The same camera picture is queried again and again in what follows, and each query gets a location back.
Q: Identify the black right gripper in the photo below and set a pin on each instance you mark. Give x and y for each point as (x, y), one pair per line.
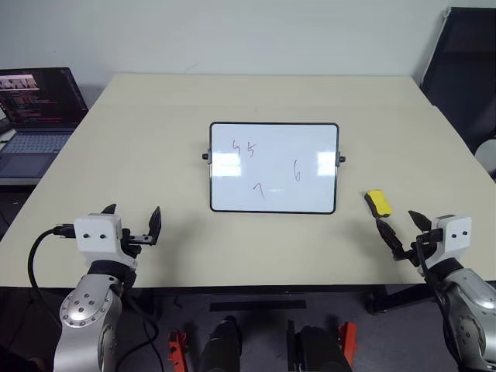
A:
(412, 255)

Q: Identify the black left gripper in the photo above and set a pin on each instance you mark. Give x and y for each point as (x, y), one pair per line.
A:
(135, 240)

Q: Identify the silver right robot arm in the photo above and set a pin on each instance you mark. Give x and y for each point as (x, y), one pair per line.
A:
(470, 306)

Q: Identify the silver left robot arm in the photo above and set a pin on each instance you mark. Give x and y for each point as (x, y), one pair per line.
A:
(87, 314)

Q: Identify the yellow and black eraser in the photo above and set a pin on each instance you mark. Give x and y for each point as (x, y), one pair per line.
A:
(379, 201)

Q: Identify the black table leg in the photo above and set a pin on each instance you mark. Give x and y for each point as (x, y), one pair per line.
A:
(395, 300)

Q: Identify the white round object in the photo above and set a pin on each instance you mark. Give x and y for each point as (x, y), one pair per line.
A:
(487, 155)

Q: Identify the open black laptop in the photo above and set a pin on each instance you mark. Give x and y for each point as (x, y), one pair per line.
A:
(35, 116)

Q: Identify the dark rounded shape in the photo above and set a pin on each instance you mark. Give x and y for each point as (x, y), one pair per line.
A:
(224, 346)
(319, 348)

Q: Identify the black flat bar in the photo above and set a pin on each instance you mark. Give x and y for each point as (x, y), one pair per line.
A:
(257, 304)

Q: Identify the black chair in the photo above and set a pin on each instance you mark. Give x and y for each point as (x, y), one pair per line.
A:
(461, 77)

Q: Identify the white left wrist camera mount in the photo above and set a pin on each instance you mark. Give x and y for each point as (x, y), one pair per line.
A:
(97, 234)

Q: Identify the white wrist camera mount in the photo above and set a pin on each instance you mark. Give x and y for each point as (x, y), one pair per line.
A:
(97, 234)
(453, 236)

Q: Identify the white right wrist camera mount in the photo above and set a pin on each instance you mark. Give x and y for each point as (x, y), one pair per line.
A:
(453, 236)

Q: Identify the red-orange bracket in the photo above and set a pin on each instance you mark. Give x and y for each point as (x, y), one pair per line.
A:
(347, 341)
(176, 350)

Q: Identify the whiteboard with black frame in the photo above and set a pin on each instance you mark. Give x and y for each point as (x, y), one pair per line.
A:
(273, 170)

